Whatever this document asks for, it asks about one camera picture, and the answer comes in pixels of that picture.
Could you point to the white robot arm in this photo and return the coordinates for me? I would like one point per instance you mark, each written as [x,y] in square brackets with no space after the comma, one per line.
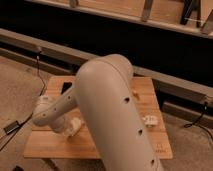
[102,92]

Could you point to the white toy block cluster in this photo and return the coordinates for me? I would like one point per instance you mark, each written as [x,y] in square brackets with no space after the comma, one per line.
[150,120]

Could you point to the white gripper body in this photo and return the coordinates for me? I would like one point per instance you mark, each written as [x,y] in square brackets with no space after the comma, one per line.
[62,125]

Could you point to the black rectangular object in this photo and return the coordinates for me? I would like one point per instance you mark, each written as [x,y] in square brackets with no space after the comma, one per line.
[66,86]

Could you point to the wooden table board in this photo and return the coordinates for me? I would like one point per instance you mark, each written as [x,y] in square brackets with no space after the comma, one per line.
[44,143]

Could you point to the white sponge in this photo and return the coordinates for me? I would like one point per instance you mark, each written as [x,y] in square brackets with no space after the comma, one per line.
[73,126]

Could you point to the black power adapter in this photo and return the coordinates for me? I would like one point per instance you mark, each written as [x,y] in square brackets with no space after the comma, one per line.
[11,127]

